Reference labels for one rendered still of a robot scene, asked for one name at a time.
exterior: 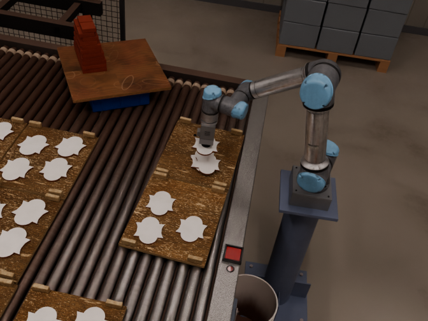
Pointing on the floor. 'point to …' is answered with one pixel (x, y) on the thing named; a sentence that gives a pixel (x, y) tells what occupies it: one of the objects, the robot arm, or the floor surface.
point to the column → (292, 253)
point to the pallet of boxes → (342, 28)
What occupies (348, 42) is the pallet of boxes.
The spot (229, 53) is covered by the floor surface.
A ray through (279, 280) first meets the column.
